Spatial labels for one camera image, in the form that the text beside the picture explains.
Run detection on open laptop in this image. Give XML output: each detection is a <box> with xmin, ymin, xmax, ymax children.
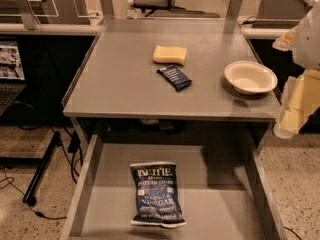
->
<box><xmin>0</xmin><ymin>37</ymin><xmax>26</xmax><ymax>116</ymax></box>

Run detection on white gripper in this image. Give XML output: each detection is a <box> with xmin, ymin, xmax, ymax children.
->
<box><xmin>272</xmin><ymin>4</ymin><xmax>320</xmax><ymax>139</ymax></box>

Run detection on grey metal counter cabinet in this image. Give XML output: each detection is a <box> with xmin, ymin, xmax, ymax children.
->
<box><xmin>61</xmin><ymin>18</ymin><xmax>288</xmax><ymax>155</ymax></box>

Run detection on black floor cables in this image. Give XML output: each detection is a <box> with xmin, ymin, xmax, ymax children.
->
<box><xmin>0</xmin><ymin>100</ymin><xmax>84</xmax><ymax>221</ymax></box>

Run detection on blue kettle chip bag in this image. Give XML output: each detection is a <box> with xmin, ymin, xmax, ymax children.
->
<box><xmin>130</xmin><ymin>161</ymin><xmax>186</xmax><ymax>229</ymax></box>

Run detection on yellow sponge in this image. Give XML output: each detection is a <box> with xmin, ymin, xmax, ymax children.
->
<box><xmin>152</xmin><ymin>45</ymin><xmax>187</xmax><ymax>65</ymax></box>

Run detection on clear acrylic barrier panel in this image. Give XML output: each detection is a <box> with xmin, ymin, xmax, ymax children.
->
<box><xmin>0</xmin><ymin>0</ymin><xmax>102</xmax><ymax>18</ymax></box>

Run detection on black office chair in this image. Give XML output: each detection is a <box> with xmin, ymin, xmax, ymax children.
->
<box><xmin>128</xmin><ymin>0</ymin><xmax>220</xmax><ymax>18</ymax></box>

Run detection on open grey top drawer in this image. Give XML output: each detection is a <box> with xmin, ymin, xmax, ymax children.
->
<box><xmin>61</xmin><ymin>133</ymin><xmax>288</xmax><ymax>240</ymax></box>

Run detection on dark blue snack bar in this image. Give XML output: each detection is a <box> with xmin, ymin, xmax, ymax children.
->
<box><xmin>157</xmin><ymin>65</ymin><xmax>192</xmax><ymax>91</ymax></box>

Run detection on white bowl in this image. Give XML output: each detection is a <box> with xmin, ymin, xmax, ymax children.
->
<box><xmin>224</xmin><ymin>61</ymin><xmax>278</xmax><ymax>95</ymax></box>

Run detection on black table leg bar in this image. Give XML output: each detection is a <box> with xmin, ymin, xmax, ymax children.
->
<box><xmin>23</xmin><ymin>132</ymin><xmax>60</xmax><ymax>207</ymax></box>

